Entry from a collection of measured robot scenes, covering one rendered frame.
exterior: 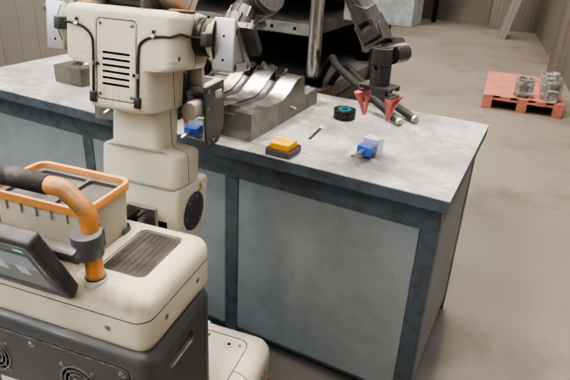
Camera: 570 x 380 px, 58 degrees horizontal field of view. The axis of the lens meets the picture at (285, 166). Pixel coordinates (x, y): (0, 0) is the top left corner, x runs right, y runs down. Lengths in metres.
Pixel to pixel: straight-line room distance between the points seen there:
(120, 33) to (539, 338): 1.89
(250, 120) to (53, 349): 0.84
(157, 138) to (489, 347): 1.51
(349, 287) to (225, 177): 0.53
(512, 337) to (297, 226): 1.06
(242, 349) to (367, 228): 0.51
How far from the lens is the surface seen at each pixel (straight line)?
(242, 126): 1.62
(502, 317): 2.39
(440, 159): 1.62
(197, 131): 1.61
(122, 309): 0.97
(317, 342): 1.85
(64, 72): 2.30
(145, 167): 1.30
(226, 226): 1.78
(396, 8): 2.26
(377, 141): 1.54
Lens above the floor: 1.39
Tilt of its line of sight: 24 degrees down
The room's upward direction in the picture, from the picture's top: 3 degrees clockwise
